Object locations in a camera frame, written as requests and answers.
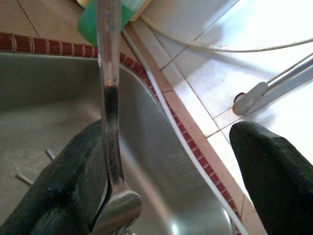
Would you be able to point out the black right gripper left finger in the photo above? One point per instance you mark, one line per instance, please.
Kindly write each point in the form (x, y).
(49, 191)

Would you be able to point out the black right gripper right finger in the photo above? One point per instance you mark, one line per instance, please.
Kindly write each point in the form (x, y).
(281, 183)

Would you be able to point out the steel kitchen sink basin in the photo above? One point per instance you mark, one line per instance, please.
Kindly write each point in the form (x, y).
(49, 98)

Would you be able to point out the green liquid bottle blue cap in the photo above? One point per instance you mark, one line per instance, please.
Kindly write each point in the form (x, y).
(88, 24)

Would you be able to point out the steel wall faucet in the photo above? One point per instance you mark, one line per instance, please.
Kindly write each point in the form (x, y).
(281, 83)

